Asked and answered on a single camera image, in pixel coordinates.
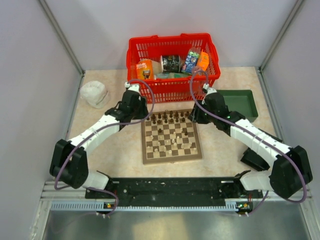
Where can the black mounting base rail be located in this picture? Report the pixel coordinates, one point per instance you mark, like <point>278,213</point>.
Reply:
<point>177,191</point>

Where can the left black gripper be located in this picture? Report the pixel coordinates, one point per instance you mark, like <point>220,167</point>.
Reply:
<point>142,103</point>

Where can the orange razor package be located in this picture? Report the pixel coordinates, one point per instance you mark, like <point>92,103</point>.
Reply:
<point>144,69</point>

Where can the wooden chess board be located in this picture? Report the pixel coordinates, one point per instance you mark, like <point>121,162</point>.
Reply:
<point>163,139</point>

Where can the orange carton package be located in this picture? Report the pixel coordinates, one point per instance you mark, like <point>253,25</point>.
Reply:
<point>202,62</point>

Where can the green plastic tray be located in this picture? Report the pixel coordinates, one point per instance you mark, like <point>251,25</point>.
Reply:
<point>241,101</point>

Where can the red plastic shopping basket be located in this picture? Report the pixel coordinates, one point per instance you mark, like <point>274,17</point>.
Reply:
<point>172,90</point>

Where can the green pouch package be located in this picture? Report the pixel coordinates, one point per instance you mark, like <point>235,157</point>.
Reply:
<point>171,75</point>

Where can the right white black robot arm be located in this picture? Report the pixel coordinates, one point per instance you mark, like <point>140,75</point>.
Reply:
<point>287,168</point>

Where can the black printed can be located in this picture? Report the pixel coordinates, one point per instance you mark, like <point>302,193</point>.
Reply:
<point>170,63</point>

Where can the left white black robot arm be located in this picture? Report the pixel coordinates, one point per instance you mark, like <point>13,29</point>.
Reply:
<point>69,164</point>

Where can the blue snack package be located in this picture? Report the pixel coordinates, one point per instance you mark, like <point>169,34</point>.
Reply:
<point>191,60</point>

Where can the black stand block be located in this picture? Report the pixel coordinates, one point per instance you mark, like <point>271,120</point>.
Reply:
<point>253,160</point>

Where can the white crumpled cloth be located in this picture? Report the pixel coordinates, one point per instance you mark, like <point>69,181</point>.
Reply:
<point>95,94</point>

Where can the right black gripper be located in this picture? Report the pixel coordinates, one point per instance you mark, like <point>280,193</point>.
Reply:
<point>195,116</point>

